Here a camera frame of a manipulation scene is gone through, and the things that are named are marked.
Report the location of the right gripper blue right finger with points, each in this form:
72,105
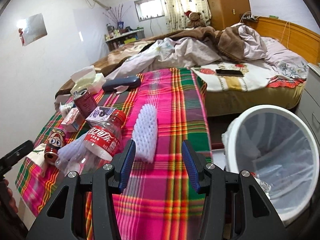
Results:
194,164

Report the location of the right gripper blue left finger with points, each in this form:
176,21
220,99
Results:
125,164

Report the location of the clear cola plastic bottle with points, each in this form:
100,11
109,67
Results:
102,143

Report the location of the purple white small carton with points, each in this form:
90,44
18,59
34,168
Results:
99,114

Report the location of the red cartoon can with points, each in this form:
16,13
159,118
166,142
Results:
55,141

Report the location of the dark red can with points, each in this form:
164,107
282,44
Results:
85,102

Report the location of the white yogurt cup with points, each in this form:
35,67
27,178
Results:
66,108

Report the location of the lavender foam fruit net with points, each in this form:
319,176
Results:
66,153

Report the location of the white round trash bin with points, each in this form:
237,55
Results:
279,148

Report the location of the person's left hand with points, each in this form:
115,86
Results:
9,194

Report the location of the cream paper cup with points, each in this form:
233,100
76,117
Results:
37,157

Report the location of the pink plaid tablecloth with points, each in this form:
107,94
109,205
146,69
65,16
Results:
158,202

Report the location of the dark blue glasses case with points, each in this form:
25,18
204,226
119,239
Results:
121,84

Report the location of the tissue pack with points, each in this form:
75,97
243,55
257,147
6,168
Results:
88,78

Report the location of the black smartphone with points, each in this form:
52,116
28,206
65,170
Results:
229,72

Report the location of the floral bed sheet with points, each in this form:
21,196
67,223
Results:
257,75

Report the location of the light purple duvet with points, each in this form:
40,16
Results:
262,48

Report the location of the cluttered shelf desk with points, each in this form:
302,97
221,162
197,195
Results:
121,39

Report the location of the brown blanket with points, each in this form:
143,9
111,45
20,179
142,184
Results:
179,49

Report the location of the grey drawer cabinet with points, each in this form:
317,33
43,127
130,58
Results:
309,106

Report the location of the teddy bear with red hat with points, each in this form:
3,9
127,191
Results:
194,20

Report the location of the vase with branches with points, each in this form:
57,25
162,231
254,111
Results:
116,14

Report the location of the small window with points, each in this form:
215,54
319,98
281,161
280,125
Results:
148,9

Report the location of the patterned curtain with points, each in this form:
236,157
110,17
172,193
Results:
174,11

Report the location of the wooden wardrobe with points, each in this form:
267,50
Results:
227,12

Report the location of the wooden headboard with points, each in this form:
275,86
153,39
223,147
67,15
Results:
294,37

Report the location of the silver wall panel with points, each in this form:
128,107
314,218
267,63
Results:
31,29

